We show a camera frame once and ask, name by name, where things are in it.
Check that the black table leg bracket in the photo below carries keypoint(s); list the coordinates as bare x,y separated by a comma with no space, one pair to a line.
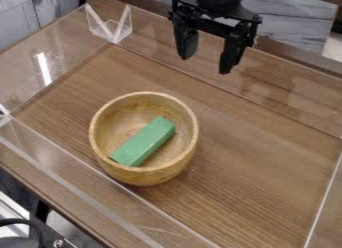
52,239

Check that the brown wooden bowl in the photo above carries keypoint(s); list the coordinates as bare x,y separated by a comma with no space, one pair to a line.
118,121

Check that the clear acrylic corner bracket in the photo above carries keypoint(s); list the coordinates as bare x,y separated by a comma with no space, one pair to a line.
110,30

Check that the clear acrylic tray wall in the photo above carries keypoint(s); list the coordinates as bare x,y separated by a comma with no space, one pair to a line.
114,215

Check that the green rectangular block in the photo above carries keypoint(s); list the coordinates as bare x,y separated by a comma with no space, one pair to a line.
143,144

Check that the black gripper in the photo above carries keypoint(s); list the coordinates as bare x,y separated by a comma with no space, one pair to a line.
223,18

